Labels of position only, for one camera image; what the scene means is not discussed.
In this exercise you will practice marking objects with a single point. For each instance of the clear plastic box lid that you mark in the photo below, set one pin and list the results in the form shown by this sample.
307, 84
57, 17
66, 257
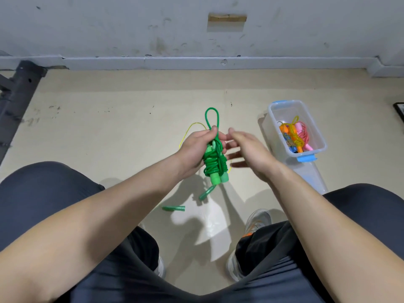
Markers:
312, 176

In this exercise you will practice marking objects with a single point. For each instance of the grey right shoe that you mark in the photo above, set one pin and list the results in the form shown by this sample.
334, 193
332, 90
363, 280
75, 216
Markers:
255, 219

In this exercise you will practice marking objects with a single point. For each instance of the black metal rack frame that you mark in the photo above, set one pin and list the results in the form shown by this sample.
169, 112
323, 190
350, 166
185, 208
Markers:
16, 97

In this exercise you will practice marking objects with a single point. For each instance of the small wooden wall block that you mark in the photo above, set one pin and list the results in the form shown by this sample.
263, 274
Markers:
227, 17

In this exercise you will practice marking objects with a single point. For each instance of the grey left shoe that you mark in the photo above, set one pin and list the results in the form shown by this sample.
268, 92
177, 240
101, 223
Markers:
159, 268

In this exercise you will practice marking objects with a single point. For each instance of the person's right forearm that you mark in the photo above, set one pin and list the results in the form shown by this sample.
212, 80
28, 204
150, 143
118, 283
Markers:
341, 236

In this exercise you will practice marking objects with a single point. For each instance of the clear storage box blue latches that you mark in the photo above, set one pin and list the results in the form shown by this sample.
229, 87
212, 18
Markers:
278, 111

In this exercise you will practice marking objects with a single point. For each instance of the black shorts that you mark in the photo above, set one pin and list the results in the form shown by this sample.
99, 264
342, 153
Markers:
31, 189

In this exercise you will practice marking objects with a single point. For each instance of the person's left hand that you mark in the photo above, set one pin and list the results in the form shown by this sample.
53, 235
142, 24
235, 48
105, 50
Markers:
192, 154

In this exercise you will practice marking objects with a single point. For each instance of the person's left forearm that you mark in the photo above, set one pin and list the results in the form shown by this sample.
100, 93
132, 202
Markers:
69, 230

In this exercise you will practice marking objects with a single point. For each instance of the grey shoe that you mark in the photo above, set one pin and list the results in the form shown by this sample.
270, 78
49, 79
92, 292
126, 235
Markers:
255, 219
159, 268

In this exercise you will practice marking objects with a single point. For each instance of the person's right hand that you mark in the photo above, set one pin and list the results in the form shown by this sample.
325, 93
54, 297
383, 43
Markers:
254, 156

